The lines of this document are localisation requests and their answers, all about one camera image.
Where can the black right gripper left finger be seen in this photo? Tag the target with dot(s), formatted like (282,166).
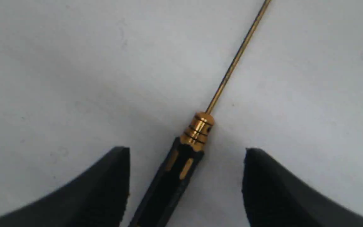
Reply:
(96,198)

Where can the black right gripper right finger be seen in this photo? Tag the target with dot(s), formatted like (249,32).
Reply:
(274,197)

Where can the black gold precision screwdriver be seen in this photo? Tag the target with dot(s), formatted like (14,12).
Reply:
(186,152)

